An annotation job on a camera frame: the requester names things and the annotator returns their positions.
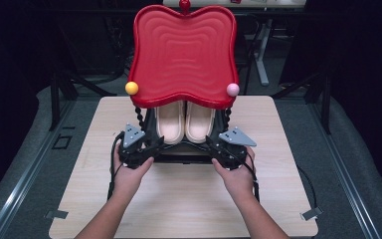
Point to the white-legged desk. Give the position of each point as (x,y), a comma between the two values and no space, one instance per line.
(263,49)

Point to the grey table bracket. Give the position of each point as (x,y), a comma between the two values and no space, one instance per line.
(57,214)
(311,213)

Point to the black metal stand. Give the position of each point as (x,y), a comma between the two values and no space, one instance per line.
(54,99)
(326,99)

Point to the person's left hand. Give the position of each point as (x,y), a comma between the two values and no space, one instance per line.
(129,179)

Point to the aluminium rail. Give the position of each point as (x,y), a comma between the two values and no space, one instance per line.
(26,176)
(344,179)

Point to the person's right hand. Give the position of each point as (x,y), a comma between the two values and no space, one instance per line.
(237,181)

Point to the red-topped black shoe rack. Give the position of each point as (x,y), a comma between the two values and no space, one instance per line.
(184,56)

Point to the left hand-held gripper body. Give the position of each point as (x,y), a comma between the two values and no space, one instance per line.
(132,136)

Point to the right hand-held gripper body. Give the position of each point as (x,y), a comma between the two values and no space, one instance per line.
(235,136)

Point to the cream clog shoe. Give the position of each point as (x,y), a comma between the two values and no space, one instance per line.
(169,124)
(199,122)

